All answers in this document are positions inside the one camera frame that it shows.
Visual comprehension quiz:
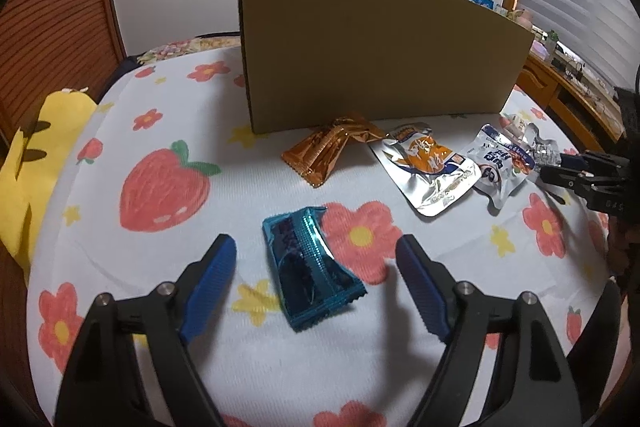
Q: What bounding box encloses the wooden sideboard cabinet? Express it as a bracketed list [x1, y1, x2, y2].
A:
[516, 54, 622, 153]

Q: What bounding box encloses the brown cardboard box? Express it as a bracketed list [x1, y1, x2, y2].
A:
[238, 0, 534, 133]

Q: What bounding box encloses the teal foil candy packet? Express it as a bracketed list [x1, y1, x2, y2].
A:
[262, 207, 367, 333]

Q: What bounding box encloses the silver orange snack pouch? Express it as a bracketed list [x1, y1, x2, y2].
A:
[370, 122, 480, 218]

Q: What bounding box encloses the white blue duck gizzard bag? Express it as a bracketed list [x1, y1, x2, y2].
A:
[465, 124, 535, 210]

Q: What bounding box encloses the pink bottle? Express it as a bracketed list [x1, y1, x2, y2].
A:
[512, 10, 533, 31]

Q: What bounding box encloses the fruit print bed sheet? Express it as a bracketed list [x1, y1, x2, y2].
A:
[27, 48, 608, 426]

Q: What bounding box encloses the floral quilt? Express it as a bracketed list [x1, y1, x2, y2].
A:
[137, 36, 241, 65]

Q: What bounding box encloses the copper foil snack packet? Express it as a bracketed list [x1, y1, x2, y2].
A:
[281, 114, 387, 188]

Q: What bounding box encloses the brown slatted wardrobe door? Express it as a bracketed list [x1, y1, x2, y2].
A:
[1, 0, 126, 142]

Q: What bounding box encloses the yellow plush pillow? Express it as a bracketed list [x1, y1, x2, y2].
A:
[0, 89, 96, 277]

